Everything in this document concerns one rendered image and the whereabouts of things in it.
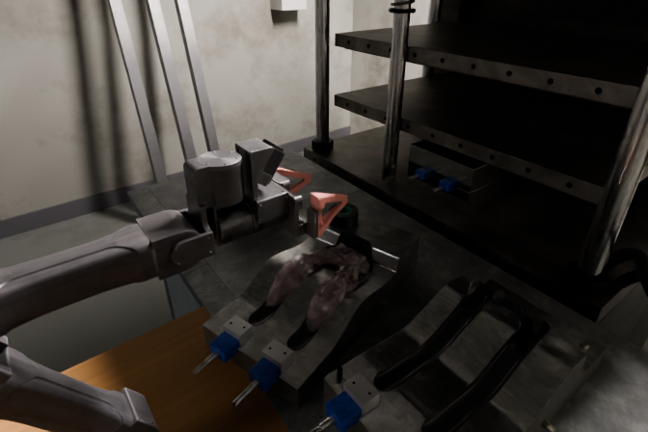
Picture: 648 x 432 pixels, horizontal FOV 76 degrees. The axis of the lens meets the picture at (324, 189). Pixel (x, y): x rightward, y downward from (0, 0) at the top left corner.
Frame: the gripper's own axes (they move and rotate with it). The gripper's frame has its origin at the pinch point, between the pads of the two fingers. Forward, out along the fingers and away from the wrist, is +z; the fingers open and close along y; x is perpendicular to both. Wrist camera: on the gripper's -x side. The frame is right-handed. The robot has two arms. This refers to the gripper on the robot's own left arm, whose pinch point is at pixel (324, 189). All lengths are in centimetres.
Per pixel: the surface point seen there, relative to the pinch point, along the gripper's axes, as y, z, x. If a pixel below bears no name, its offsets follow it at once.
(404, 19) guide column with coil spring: 50, 71, -19
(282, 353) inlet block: -0.1, -9.3, 31.8
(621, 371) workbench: -40, 46, 39
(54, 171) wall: 253, -24, 85
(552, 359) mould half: -32.9, 24.0, 26.0
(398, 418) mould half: -22.5, -1.9, 30.8
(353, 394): -16.4, -6.2, 28.3
